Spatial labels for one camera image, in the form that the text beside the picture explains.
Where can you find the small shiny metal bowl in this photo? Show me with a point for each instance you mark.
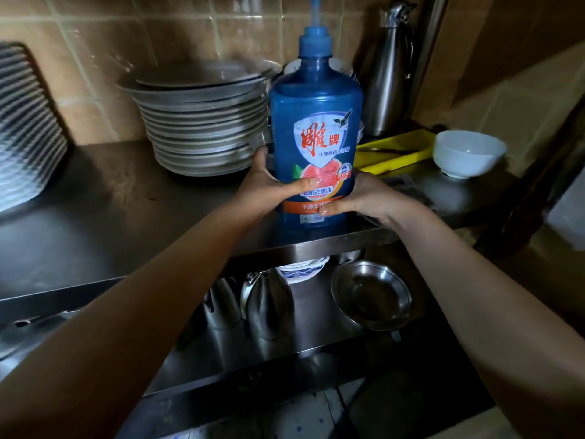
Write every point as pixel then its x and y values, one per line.
pixel 371 294

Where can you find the small white bowl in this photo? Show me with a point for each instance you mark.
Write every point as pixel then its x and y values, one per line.
pixel 468 153

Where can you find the stack of white square plates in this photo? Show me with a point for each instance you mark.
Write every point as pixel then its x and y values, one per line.
pixel 27 132

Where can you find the stack of white round plates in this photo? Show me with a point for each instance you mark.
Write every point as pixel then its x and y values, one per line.
pixel 201 123

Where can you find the person's left forearm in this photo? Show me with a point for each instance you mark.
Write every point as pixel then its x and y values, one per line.
pixel 119 333

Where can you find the yellow cutting board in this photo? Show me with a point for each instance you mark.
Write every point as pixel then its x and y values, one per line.
pixel 397 155

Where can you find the blue dish soap bottle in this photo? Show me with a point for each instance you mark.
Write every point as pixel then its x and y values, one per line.
pixel 315 132

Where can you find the stainless steel shelf rack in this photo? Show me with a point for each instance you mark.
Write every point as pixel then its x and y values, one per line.
pixel 114 214

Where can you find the tall steel thermos jug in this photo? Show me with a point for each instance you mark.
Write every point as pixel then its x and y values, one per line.
pixel 388 82

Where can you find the person's left hand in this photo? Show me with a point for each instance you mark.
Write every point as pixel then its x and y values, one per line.
pixel 265 187

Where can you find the person's right hand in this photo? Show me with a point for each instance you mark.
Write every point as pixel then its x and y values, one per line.
pixel 379 198

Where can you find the hanging plastic bag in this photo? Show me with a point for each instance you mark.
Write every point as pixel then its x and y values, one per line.
pixel 566 210

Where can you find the person's right forearm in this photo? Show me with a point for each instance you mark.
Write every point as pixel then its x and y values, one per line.
pixel 493 324

